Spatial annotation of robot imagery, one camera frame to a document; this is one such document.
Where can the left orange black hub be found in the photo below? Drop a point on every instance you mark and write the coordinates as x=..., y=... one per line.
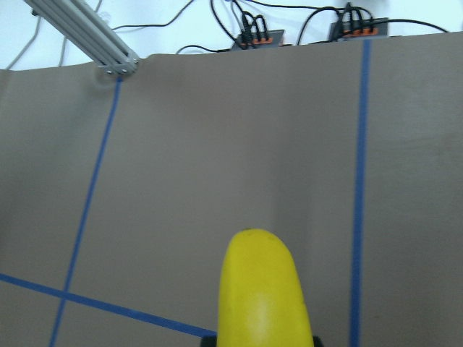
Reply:
x=254, y=33

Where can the aluminium frame post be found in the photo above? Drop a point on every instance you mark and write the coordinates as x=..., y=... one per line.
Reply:
x=80, y=24

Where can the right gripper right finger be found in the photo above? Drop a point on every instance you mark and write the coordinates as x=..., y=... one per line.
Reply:
x=317, y=341

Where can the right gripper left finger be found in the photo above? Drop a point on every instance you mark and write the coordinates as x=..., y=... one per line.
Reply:
x=208, y=341

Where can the orange black hub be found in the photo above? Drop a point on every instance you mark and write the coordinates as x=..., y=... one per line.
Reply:
x=254, y=33
x=355, y=22

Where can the right orange black hub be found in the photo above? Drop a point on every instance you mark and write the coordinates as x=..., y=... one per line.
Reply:
x=355, y=22

